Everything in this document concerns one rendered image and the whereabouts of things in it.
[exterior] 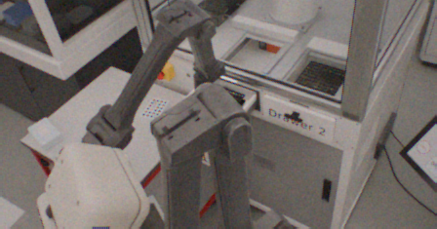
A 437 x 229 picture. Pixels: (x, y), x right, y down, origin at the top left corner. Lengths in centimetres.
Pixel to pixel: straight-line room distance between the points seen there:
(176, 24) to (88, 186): 40
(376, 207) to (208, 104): 195
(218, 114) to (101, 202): 35
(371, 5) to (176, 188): 82
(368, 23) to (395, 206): 142
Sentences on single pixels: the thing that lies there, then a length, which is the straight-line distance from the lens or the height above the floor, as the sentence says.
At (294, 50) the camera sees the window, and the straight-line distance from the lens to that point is 147.
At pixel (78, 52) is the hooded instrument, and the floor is 89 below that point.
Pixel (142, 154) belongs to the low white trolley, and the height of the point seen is 76.
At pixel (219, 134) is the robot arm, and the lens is 59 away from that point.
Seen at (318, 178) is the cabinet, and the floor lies 52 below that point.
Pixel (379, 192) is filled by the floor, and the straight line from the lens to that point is 254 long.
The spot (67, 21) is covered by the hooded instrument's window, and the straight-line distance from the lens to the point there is 210.
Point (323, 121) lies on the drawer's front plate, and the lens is 157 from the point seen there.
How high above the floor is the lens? 203
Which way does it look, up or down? 43 degrees down
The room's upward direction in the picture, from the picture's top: 8 degrees counter-clockwise
